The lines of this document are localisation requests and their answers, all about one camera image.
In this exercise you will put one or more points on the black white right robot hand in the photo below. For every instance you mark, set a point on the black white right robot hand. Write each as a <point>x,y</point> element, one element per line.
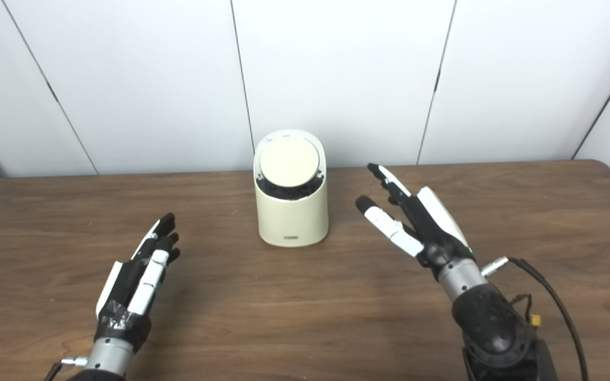
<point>432,233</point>

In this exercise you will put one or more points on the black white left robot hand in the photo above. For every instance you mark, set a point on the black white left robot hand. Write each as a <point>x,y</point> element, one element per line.
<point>125,301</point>

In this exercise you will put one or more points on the cream round bin lid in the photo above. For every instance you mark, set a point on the cream round bin lid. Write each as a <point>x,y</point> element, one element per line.
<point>289,161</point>

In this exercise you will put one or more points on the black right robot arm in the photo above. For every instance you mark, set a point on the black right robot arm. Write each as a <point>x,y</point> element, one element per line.
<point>490,328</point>

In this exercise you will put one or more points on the cream-colored bin body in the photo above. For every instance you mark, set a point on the cream-colored bin body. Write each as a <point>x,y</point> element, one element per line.
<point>293,222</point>

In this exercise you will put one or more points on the black bin liner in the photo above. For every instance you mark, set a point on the black bin liner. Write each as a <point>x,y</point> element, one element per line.
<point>289,193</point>

